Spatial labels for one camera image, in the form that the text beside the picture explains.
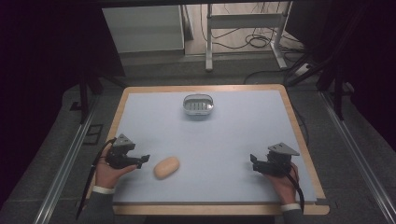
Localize person's right hand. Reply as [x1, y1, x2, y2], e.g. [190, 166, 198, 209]
[263, 161, 300, 207]

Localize light blue table mat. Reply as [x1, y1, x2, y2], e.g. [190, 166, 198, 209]
[112, 90, 318, 205]

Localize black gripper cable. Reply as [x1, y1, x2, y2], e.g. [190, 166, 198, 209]
[285, 163, 305, 215]
[76, 137, 118, 220]

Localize silver metal rail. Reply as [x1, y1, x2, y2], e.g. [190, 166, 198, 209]
[32, 102, 101, 224]
[318, 91, 396, 223]

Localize white metal stand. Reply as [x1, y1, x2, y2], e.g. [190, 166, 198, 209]
[205, 2, 293, 73]

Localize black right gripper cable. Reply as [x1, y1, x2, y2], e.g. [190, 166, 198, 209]
[285, 163, 305, 215]

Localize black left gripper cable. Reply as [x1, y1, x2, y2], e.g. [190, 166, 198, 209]
[76, 137, 118, 220]

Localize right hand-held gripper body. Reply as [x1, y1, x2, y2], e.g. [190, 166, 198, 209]
[257, 142, 301, 179]

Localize white cabinet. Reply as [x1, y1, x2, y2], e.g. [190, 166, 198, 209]
[102, 4, 186, 54]

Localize metal mesh basket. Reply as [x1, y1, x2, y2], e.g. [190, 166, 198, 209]
[182, 93, 215, 117]

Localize tan bread roll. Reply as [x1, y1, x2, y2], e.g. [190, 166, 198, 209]
[152, 156, 181, 181]

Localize white power strip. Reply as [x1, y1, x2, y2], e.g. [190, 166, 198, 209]
[294, 63, 313, 77]

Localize black floor cables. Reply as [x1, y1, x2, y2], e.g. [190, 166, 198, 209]
[199, 3, 309, 85]

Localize black tripod stand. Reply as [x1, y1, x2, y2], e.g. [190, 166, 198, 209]
[286, 18, 356, 121]
[69, 62, 129, 125]

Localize person's left hand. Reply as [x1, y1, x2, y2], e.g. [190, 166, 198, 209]
[94, 146, 138, 189]

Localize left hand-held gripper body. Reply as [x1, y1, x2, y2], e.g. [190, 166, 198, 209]
[105, 133, 145, 171]

